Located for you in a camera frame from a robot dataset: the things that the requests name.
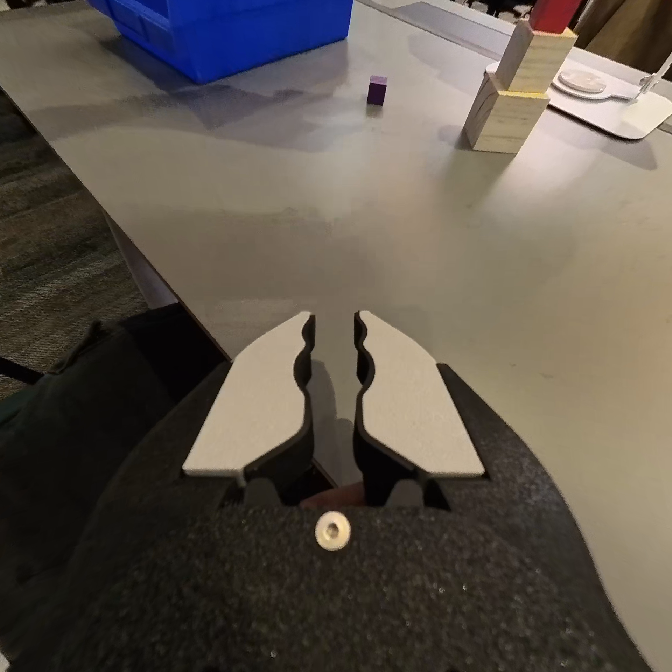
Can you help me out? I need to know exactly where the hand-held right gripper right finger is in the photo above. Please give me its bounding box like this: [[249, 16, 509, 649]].
[[353, 310, 486, 507]]

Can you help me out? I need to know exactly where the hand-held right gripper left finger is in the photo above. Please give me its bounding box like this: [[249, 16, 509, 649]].
[[182, 311, 316, 491]]

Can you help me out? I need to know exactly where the large ring-grained wooden cube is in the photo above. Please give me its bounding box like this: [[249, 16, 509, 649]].
[[462, 71, 551, 154]]

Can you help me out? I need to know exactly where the smaller straight-grained wooden cube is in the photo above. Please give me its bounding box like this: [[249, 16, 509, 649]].
[[495, 20, 578, 94]]

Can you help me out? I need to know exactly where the small red cube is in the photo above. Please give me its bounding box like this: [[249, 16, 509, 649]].
[[527, 0, 578, 33]]

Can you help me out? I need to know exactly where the white document stand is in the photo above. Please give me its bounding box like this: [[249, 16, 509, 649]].
[[484, 31, 672, 141]]

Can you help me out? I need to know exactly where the blue plastic bin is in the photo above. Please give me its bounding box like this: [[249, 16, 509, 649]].
[[86, 0, 354, 85]]

